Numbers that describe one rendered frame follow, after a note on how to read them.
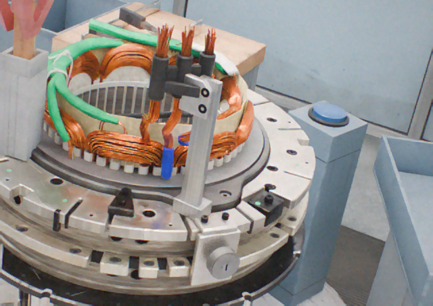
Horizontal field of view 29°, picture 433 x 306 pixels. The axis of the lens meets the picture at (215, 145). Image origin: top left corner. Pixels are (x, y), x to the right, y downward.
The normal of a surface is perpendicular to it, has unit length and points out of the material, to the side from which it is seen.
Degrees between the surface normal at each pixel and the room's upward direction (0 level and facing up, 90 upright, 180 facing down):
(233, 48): 0
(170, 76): 90
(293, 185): 0
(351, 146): 90
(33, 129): 90
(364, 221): 0
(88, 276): 90
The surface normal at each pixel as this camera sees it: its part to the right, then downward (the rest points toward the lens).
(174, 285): 0.28, 0.50
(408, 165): -0.01, 0.47
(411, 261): -0.99, -0.15
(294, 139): 0.15, -0.87
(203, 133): -0.50, 0.34
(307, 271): 0.70, 0.43
